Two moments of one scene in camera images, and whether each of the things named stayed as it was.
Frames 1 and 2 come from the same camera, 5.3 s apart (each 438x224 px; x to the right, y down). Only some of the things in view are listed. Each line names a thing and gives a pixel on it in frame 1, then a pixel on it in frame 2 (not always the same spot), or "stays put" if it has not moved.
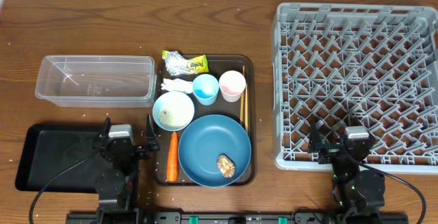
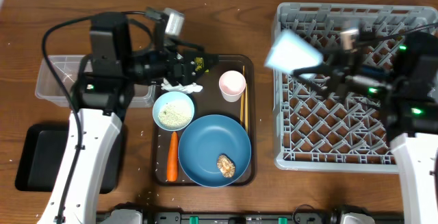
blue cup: (205, 88) -> (290, 52)
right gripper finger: (315, 140) -> (318, 77)
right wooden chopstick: (246, 107) stays put
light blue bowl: (173, 111) stays put
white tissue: (170, 84) stays put
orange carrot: (173, 157) stays put
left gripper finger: (107, 127) -> (196, 64)
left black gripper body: (137, 149) -> (179, 68)
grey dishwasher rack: (348, 66) stays put
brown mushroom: (226, 165) stays put
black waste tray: (50, 149) stays put
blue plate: (202, 143) stays put
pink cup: (232, 83) stays put
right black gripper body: (330, 151) -> (344, 83)
